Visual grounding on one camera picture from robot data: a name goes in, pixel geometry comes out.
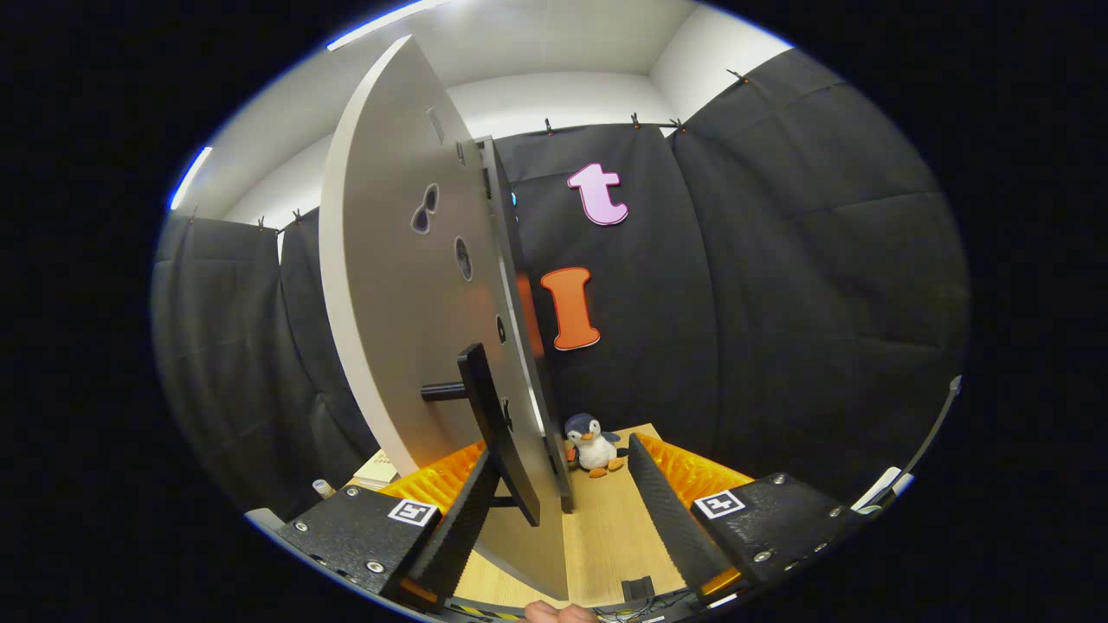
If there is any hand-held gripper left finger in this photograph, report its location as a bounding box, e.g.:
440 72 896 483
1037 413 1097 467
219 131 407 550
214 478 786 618
275 440 503 611

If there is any ceiling light strip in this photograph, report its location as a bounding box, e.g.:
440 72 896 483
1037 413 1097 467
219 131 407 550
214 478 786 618
169 145 214 211

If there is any stack of books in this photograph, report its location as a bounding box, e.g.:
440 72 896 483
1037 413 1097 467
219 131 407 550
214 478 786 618
353 450 399 490

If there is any penguin plush toy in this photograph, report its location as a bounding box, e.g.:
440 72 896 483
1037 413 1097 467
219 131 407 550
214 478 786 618
564 413 628 479

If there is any row of black clips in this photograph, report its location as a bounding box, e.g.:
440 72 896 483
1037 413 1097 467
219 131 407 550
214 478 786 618
186 69 750 233

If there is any black door handle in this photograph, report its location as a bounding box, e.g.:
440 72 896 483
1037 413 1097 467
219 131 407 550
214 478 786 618
421 343 542 527

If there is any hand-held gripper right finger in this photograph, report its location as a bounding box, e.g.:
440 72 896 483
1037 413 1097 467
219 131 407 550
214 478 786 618
626 431 866 607

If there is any grey shoe cabinet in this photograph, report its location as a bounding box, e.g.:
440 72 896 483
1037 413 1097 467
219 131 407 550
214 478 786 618
479 136 577 513

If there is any black backdrop cloth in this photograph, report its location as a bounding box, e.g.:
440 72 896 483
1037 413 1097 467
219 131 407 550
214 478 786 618
151 48 970 520

